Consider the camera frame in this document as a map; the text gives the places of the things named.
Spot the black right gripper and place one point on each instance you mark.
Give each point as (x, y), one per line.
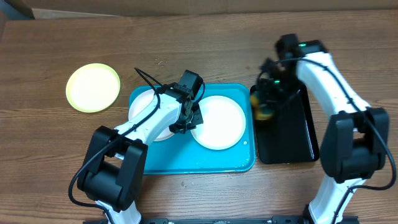
(267, 101)

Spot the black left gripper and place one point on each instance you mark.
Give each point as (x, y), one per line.
(198, 121)

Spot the white plate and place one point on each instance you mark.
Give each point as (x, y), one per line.
(141, 102)
(224, 123)

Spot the green yellow sponge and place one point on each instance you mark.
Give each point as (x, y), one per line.
(260, 113)

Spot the yellow plate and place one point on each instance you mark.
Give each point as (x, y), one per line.
(93, 88)

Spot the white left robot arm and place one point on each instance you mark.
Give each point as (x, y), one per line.
(112, 171)

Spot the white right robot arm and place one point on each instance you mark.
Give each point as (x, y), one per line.
(351, 134)

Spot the blue plastic tray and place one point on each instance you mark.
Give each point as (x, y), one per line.
(181, 154)

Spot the black water tray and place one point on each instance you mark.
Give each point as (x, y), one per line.
(289, 136)

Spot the brown cardboard backdrop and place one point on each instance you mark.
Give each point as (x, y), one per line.
(18, 9)

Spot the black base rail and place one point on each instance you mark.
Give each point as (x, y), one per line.
(274, 220)

